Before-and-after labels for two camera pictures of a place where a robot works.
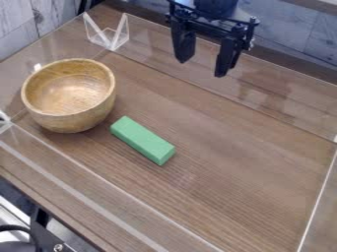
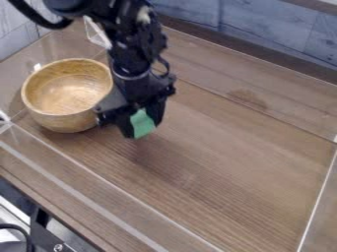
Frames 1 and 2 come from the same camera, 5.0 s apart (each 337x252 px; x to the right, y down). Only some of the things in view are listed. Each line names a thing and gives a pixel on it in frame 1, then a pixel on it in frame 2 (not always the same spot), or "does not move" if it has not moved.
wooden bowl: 69,94 does not move
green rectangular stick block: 142,139 -> 142,124
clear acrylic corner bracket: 109,38 does not move
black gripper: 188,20 -> 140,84
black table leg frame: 42,239 does not move
